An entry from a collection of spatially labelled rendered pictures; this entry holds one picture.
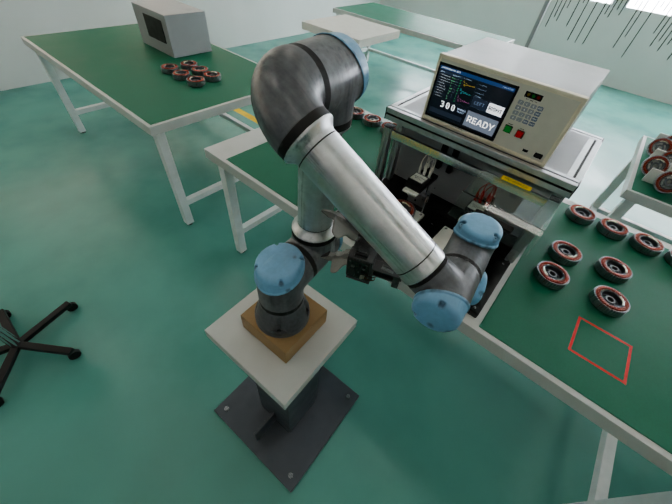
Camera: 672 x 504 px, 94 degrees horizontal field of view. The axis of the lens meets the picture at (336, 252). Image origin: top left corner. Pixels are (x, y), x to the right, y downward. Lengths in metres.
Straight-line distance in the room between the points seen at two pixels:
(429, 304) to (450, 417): 1.35
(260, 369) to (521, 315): 0.84
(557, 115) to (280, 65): 0.84
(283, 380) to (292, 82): 0.70
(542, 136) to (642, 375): 0.76
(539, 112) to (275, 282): 0.88
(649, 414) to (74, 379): 2.18
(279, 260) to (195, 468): 1.13
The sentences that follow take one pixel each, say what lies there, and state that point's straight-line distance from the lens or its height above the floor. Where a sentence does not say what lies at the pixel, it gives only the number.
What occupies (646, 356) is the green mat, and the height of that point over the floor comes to 0.75.
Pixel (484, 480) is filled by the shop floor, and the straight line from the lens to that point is 1.78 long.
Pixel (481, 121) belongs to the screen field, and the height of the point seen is 1.17.
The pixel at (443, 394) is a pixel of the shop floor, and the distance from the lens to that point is 1.81.
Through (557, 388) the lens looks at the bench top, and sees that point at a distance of 1.15.
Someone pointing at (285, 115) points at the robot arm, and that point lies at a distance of 0.45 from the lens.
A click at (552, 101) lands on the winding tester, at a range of 1.13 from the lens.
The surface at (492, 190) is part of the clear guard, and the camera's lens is 1.07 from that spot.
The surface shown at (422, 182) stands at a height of 0.92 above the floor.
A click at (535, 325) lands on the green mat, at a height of 0.75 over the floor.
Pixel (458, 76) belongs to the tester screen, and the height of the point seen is 1.27.
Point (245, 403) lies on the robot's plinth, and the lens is 1.67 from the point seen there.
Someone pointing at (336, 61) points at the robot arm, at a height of 1.44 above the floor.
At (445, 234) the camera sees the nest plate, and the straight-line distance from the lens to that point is 1.29.
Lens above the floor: 1.59
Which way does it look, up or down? 47 degrees down
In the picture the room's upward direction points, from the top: 7 degrees clockwise
